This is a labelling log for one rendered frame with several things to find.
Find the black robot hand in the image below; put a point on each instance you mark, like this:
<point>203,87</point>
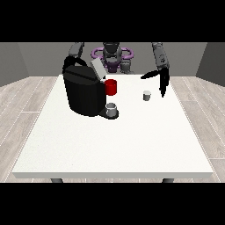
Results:
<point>66,61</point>
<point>164,76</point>

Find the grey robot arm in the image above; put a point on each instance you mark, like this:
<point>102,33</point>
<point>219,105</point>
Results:
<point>161,55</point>
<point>76,49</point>

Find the small grey coffee pod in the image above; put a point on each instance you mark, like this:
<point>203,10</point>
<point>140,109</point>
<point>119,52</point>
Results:
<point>146,95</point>

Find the pale grey machine lid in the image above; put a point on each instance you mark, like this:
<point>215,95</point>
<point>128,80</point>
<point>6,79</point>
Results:
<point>98,68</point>

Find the black coffee machine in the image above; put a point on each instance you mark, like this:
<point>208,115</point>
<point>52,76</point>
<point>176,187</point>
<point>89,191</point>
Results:
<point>83,92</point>

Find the red pod holder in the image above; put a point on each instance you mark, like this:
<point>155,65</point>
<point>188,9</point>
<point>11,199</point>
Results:
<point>111,87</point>

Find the grey robot trunk purple rings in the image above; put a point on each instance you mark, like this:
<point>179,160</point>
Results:
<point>112,58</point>

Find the small grey cup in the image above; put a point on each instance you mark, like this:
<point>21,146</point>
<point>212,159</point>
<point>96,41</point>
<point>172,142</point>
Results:
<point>111,109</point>

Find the dark table leg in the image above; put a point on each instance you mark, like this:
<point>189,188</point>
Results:
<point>56,180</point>
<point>168,180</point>

